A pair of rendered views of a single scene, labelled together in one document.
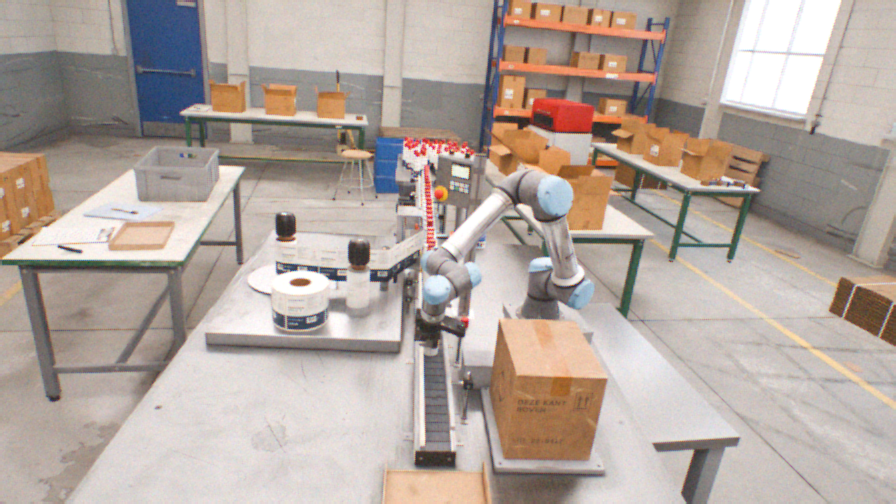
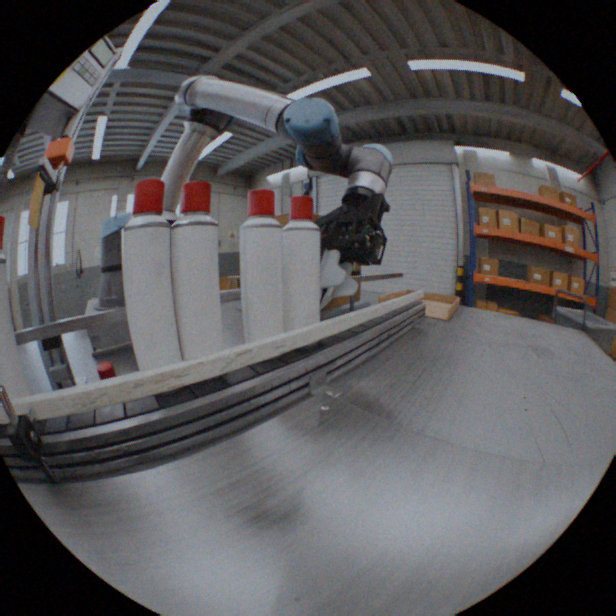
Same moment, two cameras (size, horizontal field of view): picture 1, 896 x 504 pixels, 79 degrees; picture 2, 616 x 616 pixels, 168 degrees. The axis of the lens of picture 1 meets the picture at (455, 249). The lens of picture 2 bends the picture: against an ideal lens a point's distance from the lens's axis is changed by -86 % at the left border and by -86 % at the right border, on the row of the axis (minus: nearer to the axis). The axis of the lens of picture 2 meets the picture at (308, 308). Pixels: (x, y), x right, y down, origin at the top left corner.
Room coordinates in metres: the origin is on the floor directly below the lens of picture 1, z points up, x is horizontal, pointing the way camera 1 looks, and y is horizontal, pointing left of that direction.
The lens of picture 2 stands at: (1.82, 0.30, 1.00)
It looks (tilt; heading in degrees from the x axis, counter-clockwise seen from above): 13 degrees down; 230
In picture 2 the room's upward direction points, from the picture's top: straight up
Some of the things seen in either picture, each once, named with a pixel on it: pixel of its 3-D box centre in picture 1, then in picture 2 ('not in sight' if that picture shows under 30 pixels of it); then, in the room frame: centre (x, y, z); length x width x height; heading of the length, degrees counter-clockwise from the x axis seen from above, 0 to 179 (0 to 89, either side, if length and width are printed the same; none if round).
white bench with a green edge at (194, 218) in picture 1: (163, 260); not in sight; (3.20, 1.86, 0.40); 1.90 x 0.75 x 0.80; 13
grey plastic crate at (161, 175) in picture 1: (180, 173); not in sight; (3.47, 1.84, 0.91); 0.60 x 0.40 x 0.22; 17
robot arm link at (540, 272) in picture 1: (545, 276); (121, 238); (1.91, -0.35, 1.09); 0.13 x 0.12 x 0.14; 39
